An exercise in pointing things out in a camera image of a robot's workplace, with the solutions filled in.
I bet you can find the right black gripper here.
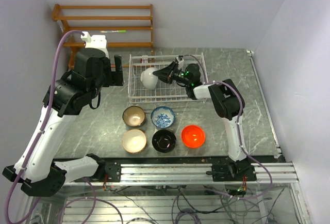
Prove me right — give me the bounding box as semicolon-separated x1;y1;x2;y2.
153;62;191;86

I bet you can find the white ceramic bowl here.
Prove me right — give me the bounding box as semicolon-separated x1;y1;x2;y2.
140;67;158;90

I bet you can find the white wire dish rack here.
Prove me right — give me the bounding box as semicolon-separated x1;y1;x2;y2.
128;54;208;104

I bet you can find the blue patterned white bowl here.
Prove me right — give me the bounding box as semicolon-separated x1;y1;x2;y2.
151;106;176;129

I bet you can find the glossy black bowl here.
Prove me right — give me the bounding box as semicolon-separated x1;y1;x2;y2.
152;130;177;153

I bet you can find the orange red bowl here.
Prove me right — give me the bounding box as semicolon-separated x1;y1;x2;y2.
181;125;206;149

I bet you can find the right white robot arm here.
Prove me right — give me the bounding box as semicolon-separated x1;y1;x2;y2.
153;61;252;182

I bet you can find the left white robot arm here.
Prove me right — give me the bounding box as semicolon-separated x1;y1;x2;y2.
3;48;124;197

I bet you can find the wooden slatted shelf rack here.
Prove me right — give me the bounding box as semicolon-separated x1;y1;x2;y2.
52;4;155;55

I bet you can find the dark bowl beige inside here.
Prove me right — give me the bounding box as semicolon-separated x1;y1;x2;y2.
122;106;146;127

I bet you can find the green white pen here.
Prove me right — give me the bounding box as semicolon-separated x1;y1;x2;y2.
100;30;126;34

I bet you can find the brown bowl cream inside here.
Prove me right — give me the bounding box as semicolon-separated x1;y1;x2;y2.
122;129;147;153

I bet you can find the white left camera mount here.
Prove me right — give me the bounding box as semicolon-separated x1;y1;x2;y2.
80;31;109;57

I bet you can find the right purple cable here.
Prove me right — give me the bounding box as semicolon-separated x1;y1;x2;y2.
185;54;273;201

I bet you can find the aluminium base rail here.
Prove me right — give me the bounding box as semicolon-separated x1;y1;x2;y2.
51;154;300;186

